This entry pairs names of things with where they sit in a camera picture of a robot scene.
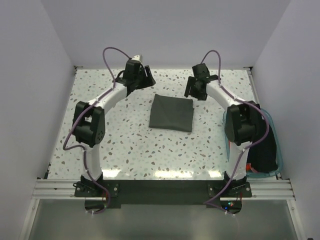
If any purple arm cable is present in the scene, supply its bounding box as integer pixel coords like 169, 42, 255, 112
199, 50, 270, 208
62, 46, 133, 215

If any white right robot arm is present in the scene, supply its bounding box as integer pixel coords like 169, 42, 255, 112
184, 76, 263, 197

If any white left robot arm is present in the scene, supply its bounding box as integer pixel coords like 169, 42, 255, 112
72, 60, 156, 196

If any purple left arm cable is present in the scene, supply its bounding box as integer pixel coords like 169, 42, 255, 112
62, 46, 133, 215

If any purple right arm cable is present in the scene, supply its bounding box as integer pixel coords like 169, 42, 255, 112
199, 50, 270, 208

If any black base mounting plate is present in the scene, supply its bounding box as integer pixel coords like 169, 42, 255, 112
73, 179, 252, 214

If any grey green t shirt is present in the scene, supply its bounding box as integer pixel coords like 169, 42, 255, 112
149, 94, 194, 133

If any teal plastic laundry basket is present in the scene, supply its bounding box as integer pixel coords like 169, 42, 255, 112
223, 104, 283, 181

